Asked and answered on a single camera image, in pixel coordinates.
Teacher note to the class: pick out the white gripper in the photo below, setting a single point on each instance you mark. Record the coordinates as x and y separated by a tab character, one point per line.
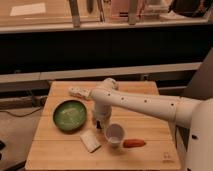
101	115

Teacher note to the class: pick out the green round bowl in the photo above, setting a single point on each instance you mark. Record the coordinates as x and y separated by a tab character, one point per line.
70	115

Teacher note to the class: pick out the orange carrot toy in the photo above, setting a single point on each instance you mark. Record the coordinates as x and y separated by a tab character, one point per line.
130	143

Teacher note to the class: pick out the small black eraser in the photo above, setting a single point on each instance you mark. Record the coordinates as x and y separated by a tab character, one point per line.
98	125

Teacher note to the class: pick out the white paper sheet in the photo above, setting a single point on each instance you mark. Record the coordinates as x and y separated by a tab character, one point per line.
36	8

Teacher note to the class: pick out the white sponge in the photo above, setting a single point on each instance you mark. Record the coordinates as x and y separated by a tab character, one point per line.
90	141

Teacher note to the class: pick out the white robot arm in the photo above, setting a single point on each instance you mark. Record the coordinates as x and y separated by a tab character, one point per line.
196	115

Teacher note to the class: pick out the white paper cup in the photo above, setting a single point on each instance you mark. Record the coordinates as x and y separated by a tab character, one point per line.
114	134

